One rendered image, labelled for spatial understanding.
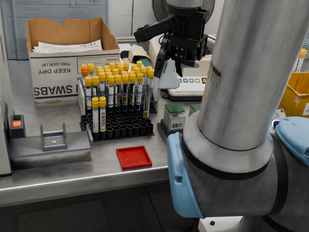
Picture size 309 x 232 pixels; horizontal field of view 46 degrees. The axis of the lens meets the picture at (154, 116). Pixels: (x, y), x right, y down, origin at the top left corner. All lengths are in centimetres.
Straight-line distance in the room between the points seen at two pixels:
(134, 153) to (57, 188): 19
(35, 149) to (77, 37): 57
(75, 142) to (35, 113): 22
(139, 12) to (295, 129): 94
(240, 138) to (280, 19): 14
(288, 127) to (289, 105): 52
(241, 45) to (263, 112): 8
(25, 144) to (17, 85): 36
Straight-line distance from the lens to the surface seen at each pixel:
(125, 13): 136
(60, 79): 103
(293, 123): 56
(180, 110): 88
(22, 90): 113
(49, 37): 128
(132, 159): 84
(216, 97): 40
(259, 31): 35
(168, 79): 79
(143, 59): 116
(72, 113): 101
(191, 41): 78
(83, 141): 83
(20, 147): 83
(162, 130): 92
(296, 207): 54
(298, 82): 118
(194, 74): 111
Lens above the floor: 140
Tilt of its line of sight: 32 degrees down
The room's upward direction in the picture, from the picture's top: 5 degrees clockwise
